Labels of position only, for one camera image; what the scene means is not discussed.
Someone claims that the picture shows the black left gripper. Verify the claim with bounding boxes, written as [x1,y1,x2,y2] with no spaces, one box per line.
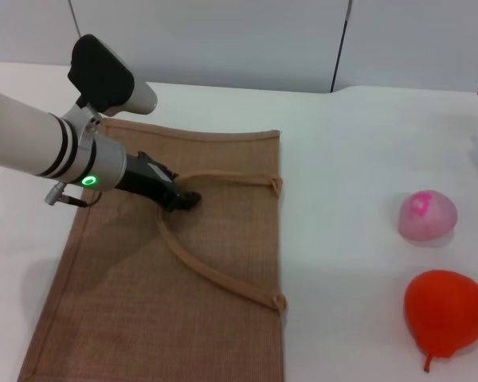
[117,150,202,212]

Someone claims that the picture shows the pink toy peach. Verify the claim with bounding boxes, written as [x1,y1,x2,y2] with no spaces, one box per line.
[398,189,459,242]

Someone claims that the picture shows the thin dark hanging cable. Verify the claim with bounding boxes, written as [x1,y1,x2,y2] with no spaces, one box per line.
[329,0,354,94]

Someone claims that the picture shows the orange toy fruit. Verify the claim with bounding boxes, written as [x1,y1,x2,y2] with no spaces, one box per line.
[403,269,478,373]

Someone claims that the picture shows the left wrist camera housing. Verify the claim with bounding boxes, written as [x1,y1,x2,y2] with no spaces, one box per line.
[66,34,159,117]

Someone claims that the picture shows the brown jute handbag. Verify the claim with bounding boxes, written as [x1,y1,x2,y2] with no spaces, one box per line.
[18,118,288,382]

